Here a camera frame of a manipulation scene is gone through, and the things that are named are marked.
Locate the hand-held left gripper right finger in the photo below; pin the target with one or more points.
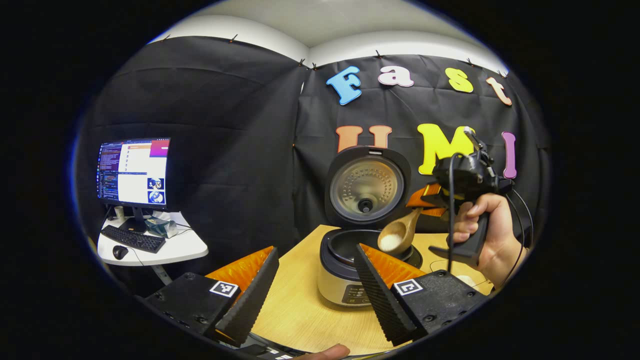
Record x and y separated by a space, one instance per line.
380 300

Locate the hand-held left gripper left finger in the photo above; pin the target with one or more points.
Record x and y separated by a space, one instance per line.
250 300

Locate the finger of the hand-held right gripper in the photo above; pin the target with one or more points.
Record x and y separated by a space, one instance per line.
435 212
425 196

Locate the wooden spoon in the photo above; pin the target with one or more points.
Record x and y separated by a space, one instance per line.
402 227

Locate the silver black rice cooker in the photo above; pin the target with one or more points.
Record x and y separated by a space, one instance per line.
340 285

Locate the scoop of white rice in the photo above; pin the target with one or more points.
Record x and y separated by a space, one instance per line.
391 243

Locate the white side table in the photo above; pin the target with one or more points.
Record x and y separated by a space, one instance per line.
185 247

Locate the crumpled green bag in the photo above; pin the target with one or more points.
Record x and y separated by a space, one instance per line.
160 227

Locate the black keyboard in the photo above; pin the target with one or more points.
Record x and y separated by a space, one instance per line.
132 239

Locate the black computer mouse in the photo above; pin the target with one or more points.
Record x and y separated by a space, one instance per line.
120 252

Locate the black backdrop cloth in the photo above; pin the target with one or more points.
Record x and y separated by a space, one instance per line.
225 150

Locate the computer monitor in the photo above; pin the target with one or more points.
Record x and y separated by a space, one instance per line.
132 172

